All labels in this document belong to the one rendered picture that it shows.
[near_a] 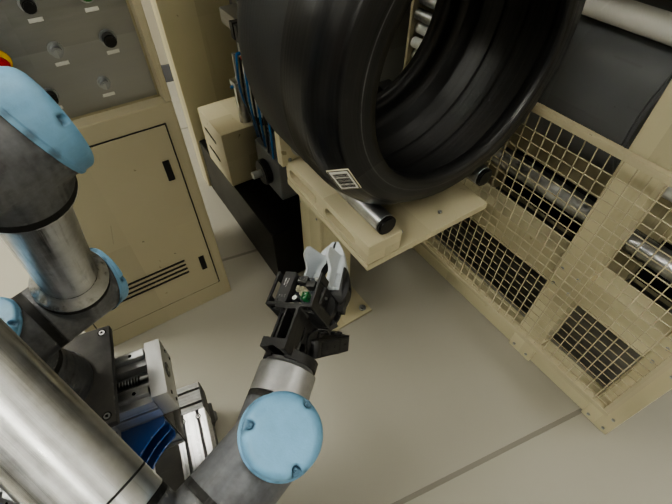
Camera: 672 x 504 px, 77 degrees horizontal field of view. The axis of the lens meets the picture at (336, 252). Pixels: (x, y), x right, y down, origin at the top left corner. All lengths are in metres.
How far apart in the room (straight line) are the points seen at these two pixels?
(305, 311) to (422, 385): 1.16
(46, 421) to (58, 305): 0.42
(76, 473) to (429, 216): 0.85
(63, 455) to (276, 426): 0.16
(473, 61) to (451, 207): 0.34
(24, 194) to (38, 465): 0.24
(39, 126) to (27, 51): 0.81
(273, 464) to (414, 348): 1.38
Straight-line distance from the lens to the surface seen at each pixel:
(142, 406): 0.99
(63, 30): 1.28
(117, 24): 1.29
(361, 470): 1.55
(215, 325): 1.83
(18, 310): 0.84
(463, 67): 1.13
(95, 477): 0.40
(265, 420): 0.39
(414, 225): 1.01
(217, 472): 0.41
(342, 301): 0.60
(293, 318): 0.53
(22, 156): 0.48
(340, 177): 0.71
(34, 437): 0.40
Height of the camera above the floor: 1.50
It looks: 49 degrees down
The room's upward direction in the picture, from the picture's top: straight up
